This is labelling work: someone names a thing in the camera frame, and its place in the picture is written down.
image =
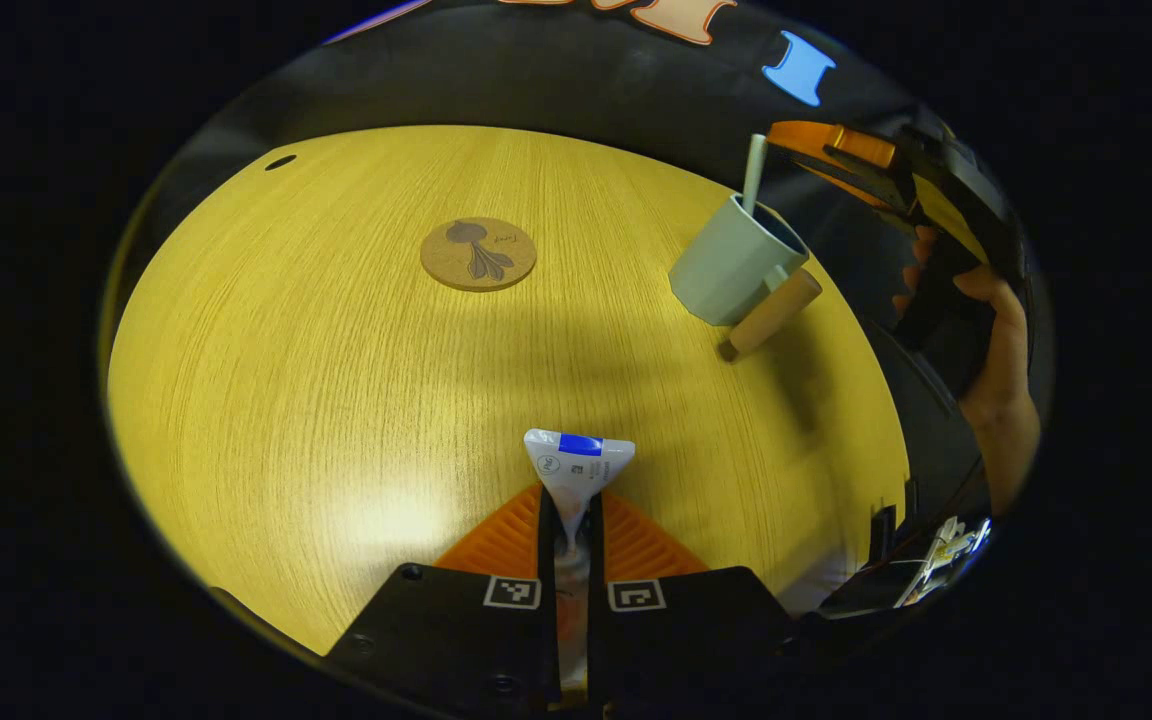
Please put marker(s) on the white patterned cloth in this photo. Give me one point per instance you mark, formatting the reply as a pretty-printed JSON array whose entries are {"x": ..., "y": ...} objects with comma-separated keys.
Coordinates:
[{"x": 941, "y": 560}]

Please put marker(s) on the wooden desktop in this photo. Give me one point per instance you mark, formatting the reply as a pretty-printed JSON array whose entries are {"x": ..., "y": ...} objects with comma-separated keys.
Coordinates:
[{"x": 286, "y": 350}]

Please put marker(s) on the pale green toothbrush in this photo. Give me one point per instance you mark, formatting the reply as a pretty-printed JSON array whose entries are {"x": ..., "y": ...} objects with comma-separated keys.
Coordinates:
[{"x": 754, "y": 175}]

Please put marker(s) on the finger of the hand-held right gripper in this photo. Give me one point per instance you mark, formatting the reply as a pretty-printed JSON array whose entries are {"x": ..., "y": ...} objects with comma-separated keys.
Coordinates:
[
  {"x": 861, "y": 175},
  {"x": 826, "y": 138}
]

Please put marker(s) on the white toothpaste tube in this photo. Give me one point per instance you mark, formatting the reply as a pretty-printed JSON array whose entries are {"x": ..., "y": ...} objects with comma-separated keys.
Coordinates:
[{"x": 576, "y": 470}]

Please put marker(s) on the round cork coaster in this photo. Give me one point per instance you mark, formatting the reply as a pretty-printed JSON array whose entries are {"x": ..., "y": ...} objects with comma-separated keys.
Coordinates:
[{"x": 456, "y": 265}]

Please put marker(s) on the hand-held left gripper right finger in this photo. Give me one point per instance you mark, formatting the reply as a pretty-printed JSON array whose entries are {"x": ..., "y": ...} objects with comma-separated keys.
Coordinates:
[{"x": 596, "y": 560}]

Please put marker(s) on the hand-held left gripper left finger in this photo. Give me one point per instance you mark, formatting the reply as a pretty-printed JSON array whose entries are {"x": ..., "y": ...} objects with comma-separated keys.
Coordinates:
[{"x": 547, "y": 550}]

